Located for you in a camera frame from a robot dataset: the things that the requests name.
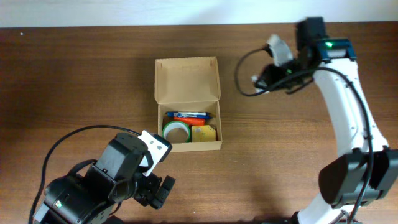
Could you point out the orange lighter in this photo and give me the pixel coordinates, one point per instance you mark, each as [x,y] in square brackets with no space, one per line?
[191,121]

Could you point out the green tape roll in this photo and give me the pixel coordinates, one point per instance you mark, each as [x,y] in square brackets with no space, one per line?
[176,132]

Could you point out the yellow sticky note pad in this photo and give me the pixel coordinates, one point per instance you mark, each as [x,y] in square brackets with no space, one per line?
[203,133]

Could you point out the blue whiteboard marker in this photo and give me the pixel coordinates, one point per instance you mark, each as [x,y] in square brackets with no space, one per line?
[176,113]

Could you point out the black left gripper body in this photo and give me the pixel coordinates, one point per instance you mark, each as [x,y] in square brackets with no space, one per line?
[154,191]

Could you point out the blue ballpoint pen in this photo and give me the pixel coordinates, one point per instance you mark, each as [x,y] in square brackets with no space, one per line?
[197,117]

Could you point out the small white blue box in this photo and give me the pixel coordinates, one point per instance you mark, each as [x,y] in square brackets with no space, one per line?
[259,83]

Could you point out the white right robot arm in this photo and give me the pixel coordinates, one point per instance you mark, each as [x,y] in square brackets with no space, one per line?
[366,167]

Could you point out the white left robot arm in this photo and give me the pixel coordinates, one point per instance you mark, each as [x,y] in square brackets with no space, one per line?
[88,194]

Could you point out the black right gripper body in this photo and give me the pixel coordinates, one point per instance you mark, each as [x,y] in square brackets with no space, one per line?
[268,78]

